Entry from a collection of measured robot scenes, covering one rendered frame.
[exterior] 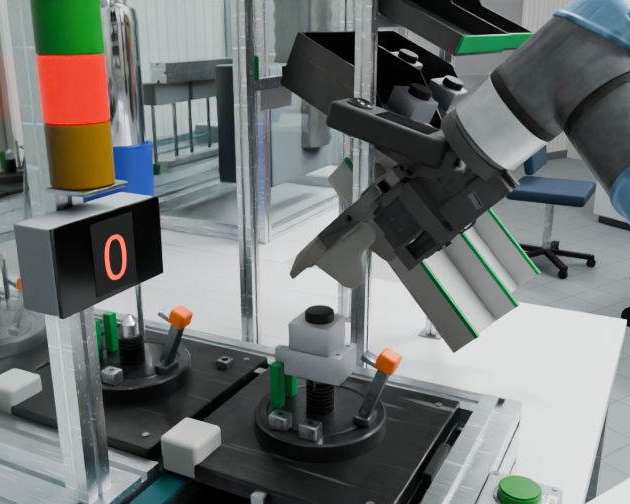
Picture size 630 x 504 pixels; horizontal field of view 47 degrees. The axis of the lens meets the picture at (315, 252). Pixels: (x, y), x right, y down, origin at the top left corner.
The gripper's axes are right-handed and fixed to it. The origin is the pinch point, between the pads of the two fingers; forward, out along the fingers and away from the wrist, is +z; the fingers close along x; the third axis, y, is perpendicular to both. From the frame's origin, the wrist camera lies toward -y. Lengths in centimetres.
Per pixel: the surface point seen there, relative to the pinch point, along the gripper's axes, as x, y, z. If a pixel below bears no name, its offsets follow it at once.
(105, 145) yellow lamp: -19.0, -15.1, -2.7
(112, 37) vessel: 56, -65, 40
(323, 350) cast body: -2.4, 8.2, 4.9
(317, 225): 107, -15, 60
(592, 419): 35, 39, 3
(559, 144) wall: 738, 13, 132
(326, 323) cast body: -1.1, 6.3, 3.5
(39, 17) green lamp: -21.7, -23.8, -7.3
